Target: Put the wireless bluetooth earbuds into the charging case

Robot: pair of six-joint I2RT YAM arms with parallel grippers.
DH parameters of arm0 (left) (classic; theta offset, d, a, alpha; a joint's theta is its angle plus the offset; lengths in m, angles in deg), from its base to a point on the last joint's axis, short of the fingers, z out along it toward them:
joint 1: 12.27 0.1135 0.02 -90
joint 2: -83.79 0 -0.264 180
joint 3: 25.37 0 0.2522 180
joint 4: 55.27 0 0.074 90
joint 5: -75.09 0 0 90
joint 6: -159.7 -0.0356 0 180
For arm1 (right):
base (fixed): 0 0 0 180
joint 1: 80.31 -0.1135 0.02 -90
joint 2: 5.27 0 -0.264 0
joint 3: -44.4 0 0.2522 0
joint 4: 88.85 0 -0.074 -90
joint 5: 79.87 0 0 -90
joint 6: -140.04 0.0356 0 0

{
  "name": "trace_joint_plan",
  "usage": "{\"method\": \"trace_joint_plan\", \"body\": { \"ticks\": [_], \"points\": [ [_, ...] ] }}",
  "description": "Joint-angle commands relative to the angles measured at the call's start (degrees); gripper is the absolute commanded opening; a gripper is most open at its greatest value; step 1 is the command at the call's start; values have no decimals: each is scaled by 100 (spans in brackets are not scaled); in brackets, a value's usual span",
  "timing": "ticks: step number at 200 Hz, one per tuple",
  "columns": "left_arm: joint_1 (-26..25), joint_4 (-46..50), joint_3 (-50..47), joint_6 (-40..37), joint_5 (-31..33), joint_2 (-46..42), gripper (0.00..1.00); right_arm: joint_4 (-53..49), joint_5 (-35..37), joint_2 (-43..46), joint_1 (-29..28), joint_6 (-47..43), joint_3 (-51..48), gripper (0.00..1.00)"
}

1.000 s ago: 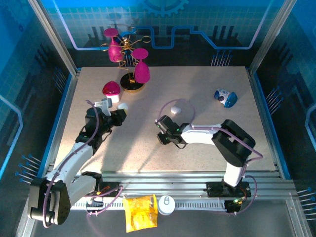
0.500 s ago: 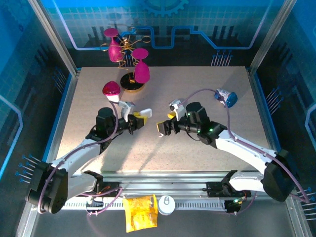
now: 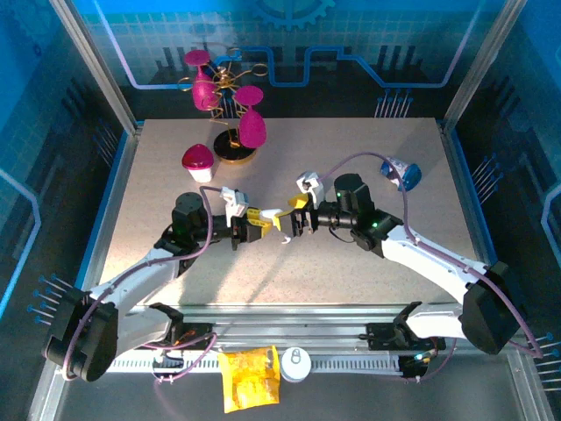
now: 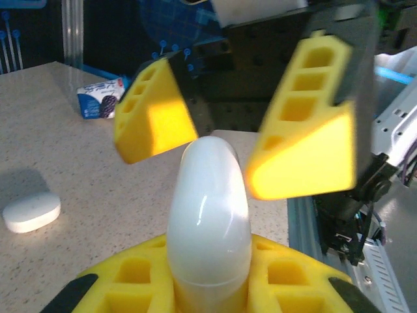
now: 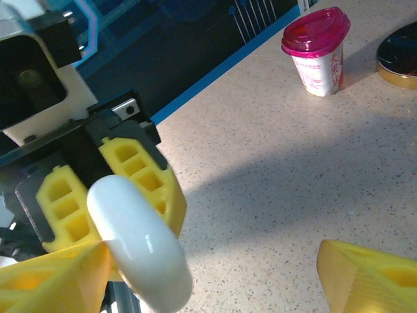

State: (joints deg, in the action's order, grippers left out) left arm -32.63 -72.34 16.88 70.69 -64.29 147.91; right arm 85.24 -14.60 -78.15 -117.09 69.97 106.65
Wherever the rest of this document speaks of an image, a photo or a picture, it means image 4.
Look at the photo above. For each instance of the aluminium frame post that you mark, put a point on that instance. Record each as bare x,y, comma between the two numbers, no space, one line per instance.
72,32

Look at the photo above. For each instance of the blue and white yogurt cup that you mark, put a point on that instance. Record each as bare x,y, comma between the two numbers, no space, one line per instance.
97,101

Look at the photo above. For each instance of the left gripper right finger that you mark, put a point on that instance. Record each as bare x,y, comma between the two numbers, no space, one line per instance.
293,287

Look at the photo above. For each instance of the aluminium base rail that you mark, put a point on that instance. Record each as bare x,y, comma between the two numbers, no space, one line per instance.
303,221

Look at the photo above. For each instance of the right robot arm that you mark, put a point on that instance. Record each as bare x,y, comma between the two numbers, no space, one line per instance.
397,140

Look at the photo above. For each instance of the white oval soap bar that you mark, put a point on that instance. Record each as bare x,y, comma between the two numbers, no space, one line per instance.
31,212

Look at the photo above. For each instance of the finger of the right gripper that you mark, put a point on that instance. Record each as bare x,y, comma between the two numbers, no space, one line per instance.
156,120
309,146

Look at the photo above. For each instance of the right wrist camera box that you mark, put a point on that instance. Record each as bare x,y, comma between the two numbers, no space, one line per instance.
254,8

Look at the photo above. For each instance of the white earbud charging case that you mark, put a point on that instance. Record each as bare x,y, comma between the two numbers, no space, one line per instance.
208,212

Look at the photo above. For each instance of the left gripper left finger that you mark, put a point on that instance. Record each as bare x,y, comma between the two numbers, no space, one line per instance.
137,287

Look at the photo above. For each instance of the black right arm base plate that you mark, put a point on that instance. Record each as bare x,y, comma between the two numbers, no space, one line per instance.
335,225

